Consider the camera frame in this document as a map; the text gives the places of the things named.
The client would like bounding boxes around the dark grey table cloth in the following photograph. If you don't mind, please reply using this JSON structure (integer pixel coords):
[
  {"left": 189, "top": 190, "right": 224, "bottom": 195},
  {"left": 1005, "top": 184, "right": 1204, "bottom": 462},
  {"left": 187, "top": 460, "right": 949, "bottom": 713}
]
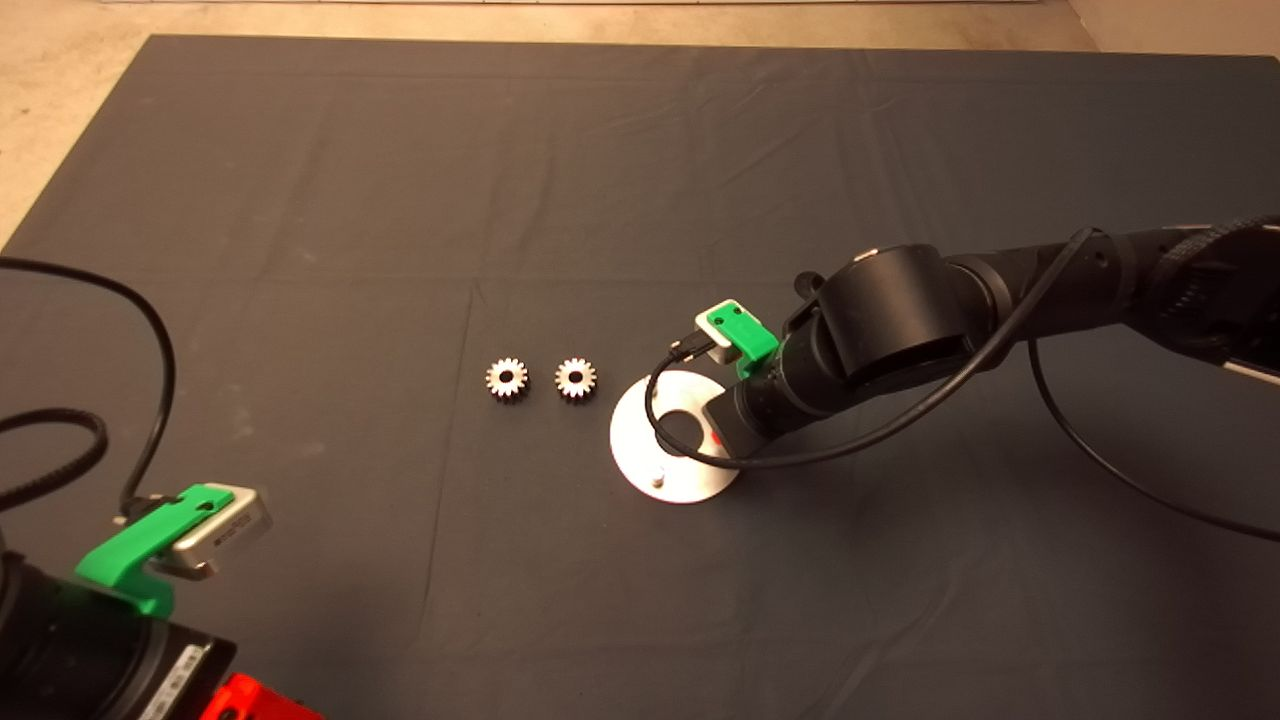
[{"left": 0, "top": 35, "right": 1280, "bottom": 720}]

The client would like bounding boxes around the green right camera mount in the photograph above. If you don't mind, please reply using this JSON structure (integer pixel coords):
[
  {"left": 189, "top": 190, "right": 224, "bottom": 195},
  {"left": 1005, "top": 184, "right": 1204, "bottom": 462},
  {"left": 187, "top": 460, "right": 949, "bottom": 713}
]
[{"left": 705, "top": 300, "right": 781, "bottom": 381}]

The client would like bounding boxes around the round metal carrier plate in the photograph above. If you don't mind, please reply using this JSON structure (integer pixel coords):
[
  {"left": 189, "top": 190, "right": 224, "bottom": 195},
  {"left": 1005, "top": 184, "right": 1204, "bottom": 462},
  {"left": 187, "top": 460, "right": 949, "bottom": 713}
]
[{"left": 610, "top": 370, "right": 743, "bottom": 504}]

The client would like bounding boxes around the small steel planetary gear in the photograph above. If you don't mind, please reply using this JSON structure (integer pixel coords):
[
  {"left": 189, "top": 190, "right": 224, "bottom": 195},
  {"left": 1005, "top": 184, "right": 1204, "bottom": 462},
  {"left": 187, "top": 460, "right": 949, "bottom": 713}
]
[
  {"left": 486, "top": 358, "right": 531, "bottom": 404},
  {"left": 555, "top": 357, "right": 599, "bottom": 403}
]

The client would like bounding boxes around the green left camera mount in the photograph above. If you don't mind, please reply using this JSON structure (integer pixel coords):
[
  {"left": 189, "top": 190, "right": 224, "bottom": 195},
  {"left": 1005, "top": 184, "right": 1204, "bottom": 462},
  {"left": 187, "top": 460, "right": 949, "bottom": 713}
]
[{"left": 76, "top": 484, "right": 236, "bottom": 618}]

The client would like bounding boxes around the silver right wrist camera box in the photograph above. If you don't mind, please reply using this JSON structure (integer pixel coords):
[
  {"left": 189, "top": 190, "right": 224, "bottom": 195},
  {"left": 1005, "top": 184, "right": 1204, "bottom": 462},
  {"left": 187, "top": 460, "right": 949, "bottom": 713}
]
[{"left": 695, "top": 300, "right": 746, "bottom": 363}]

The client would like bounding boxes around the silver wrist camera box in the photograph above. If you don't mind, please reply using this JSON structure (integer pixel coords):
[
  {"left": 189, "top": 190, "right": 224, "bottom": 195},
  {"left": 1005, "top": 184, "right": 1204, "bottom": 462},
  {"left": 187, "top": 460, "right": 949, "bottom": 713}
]
[
  {"left": 695, "top": 300, "right": 746, "bottom": 363},
  {"left": 160, "top": 485, "right": 273, "bottom": 581}
]

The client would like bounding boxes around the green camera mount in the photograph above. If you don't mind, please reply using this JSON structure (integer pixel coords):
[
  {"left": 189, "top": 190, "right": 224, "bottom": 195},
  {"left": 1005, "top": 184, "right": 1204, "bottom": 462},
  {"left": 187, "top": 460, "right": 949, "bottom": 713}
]
[
  {"left": 705, "top": 300, "right": 781, "bottom": 381},
  {"left": 76, "top": 484, "right": 236, "bottom": 618}
]

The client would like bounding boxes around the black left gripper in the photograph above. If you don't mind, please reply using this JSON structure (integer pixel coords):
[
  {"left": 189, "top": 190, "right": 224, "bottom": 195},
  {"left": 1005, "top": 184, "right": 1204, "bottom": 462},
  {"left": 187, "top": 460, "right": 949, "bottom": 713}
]
[{"left": 20, "top": 578, "right": 323, "bottom": 720}]

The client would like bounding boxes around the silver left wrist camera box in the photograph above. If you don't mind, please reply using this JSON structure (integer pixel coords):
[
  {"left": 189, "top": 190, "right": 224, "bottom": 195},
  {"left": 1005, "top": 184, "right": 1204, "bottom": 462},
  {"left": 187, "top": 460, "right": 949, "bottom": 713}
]
[{"left": 160, "top": 485, "right": 273, "bottom": 581}]

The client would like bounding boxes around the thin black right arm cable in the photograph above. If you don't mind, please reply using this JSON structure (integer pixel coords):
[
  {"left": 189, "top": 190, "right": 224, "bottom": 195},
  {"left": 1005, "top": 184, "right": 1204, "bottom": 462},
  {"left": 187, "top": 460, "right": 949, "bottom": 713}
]
[{"left": 1028, "top": 338, "right": 1280, "bottom": 543}]

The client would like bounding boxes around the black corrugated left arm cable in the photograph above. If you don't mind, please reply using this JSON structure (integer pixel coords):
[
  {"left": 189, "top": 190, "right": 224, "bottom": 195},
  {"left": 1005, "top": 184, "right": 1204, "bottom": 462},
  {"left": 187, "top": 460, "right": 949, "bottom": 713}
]
[{"left": 0, "top": 408, "right": 109, "bottom": 513}]

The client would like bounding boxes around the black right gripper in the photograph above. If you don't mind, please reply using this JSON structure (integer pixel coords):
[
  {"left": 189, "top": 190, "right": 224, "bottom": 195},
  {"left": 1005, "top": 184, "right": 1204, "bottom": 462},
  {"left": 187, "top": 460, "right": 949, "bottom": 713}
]
[{"left": 703, "top": 340, "right": 853, "bottom": 466}]

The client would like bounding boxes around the black camera cable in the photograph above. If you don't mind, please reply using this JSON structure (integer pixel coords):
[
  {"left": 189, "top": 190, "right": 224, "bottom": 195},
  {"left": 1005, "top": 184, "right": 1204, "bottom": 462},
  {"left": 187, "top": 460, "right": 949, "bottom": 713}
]
[
  {"left": 0, "top": 257, "right": 178, "bottom": 518},
  {"left": 645, "top": 228, "right": 1101, "bottom": 471}
]

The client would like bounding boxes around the black left camera cable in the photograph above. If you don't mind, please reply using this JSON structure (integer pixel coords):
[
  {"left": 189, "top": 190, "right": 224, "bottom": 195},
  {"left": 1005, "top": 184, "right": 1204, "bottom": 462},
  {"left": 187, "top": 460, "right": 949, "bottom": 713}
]
[{"left": 0, "top": 257, "right": 178, "bottom": 518}]

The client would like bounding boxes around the black right camera cable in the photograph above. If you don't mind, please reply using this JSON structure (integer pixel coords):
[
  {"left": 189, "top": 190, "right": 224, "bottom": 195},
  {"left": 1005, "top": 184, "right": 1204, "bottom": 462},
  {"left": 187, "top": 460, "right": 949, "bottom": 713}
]
[{"left": 645, "top": 228, "right": 1101, "bottom": 471}]

